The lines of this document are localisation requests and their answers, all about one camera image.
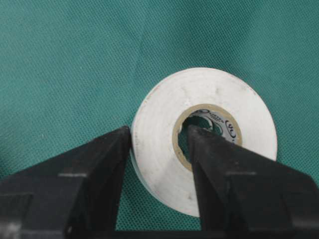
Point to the white tape roll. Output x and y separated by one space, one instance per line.
225 103

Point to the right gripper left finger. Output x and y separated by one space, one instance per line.
70 196

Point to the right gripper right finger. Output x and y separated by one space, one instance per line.
244 195

